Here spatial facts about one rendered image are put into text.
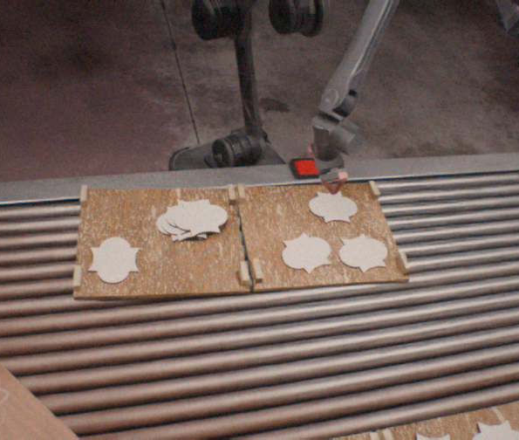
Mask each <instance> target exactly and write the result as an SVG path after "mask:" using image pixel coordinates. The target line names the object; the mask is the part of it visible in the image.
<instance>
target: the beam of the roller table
mask: <svg viewBox="0 0 519 440"><path fill-rule="evenodd" d="M334 172H338V173H343V172H346V173H347V175H348V179H347V180H346V181H345V183H356V182H369V181H374V182H383V181H396V180H410V179H424V178H438V177H452V176H466V175H493V174H508V173H517V172H519V153H509V154H490V155H454V156H435V157H418V158H399V159H383V160H365V161H348V162H345V167H344V168H341V169H338V168H332V169H331V172H330V173H334ZM330 173H327V174H330ZM238 183H242V185H243V187H256V186H297V185H323V184H322V183H321V181H320V178H319V179H305V180H297V178H296V176H295V173H294V171H293V168H292V166H291V164H284V165H269V166H253V167H238V168H208V169H194V170H179V171H164V172H150V173H136V174H122V175H96V176H81V177H68V178H54V179H41V180H28V181H14V182H0V208H3V207H16V206H28V205H39V204H52V203H75V202H80V192H81V186H83V185H87V186H88V189H226V188H227V187H228V184H234V189H235V187H237V184H238Z"/></svg>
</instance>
